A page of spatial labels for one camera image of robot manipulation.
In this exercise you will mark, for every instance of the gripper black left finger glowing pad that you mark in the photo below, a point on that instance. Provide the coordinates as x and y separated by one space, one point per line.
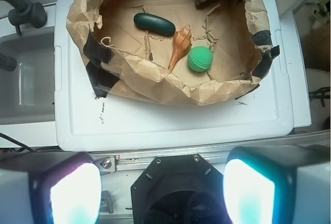
49 187

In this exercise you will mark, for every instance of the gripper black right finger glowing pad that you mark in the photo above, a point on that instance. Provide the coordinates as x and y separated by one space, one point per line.
278 184

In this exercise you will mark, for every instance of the dark green plastic pickle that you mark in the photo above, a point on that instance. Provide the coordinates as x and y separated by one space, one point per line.
153 23

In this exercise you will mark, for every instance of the white plastic bin lid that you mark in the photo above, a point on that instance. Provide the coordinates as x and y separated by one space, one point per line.
85 122

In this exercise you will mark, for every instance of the clear plastic storage bin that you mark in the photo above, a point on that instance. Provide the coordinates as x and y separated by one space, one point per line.
27 93

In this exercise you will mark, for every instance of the crumpled brown paper bag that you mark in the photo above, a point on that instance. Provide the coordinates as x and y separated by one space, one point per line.
124 60

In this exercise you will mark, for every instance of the green dimpled ball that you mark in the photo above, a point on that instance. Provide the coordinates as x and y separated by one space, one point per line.
200 59

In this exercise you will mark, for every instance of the orange plastic conch shell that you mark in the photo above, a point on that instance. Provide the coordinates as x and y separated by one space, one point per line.
181 45

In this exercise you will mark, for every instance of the black clamp stand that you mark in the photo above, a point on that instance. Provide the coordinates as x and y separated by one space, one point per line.
26 12

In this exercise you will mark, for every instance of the aluminium frame rail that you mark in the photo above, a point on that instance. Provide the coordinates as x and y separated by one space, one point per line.
111 162

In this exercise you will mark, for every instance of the black octagonal mount plate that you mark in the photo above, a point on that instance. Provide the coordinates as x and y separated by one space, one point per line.
179 189

